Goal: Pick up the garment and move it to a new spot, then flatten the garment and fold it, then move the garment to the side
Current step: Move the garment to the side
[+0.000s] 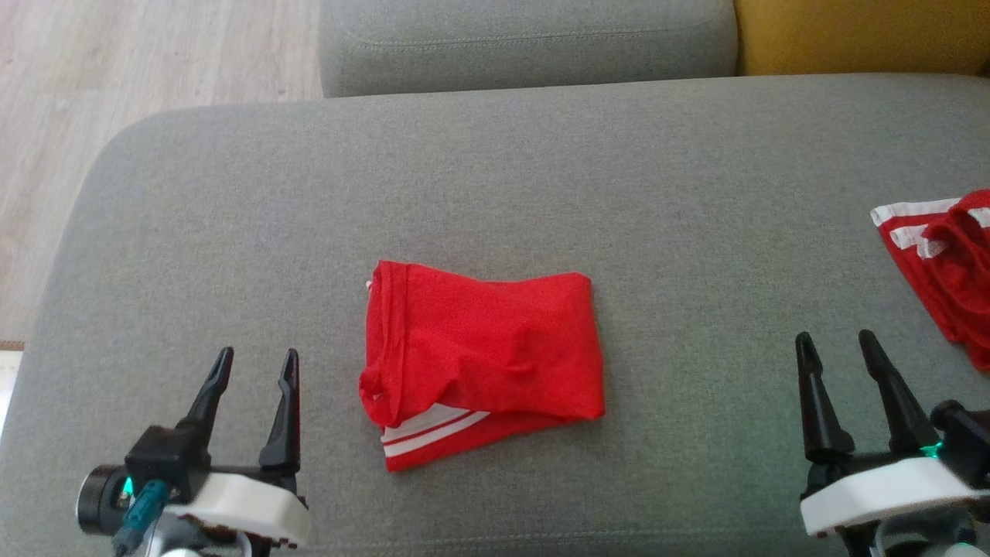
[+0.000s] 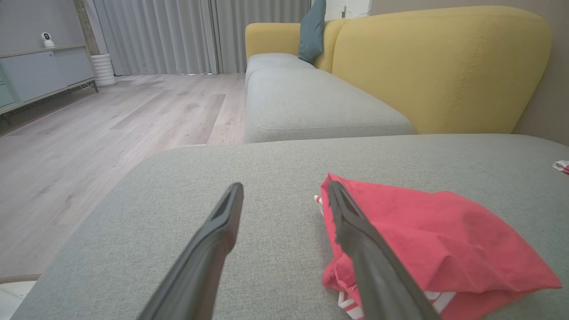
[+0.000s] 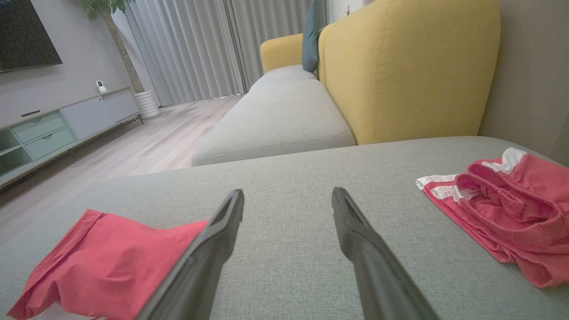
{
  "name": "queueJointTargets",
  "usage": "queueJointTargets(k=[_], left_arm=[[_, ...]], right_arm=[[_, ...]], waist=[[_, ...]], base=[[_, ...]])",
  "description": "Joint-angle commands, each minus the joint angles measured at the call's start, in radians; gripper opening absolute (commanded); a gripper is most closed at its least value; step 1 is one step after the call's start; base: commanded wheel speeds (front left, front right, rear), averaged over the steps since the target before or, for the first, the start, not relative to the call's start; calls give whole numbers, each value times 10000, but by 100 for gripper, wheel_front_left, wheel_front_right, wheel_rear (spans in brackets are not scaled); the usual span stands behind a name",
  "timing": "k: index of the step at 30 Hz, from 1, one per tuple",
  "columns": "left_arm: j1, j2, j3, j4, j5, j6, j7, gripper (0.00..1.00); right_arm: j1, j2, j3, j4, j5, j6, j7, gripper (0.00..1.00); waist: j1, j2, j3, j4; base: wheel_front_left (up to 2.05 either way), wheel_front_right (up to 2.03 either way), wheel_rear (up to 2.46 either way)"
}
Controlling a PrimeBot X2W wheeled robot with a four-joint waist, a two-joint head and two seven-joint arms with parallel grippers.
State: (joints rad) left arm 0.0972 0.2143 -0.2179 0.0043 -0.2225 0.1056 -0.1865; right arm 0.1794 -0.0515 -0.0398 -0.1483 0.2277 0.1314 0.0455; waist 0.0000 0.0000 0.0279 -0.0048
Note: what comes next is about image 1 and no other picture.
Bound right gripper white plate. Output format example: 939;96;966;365
794;329;990;538

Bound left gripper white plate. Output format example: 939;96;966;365
165;346;312;550

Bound red shorts with white stripes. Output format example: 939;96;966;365
870;188;990;374

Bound red jersey with white sleeves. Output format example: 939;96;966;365
358;259;606;473

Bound grey sofa seat cushion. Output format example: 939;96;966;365
0;73;990;557

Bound yellow cushion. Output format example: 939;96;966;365
733;0;990;77

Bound grey sofa back cushion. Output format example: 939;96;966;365
319;0;739;99

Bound teal cable connector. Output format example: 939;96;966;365
114;480;169;554

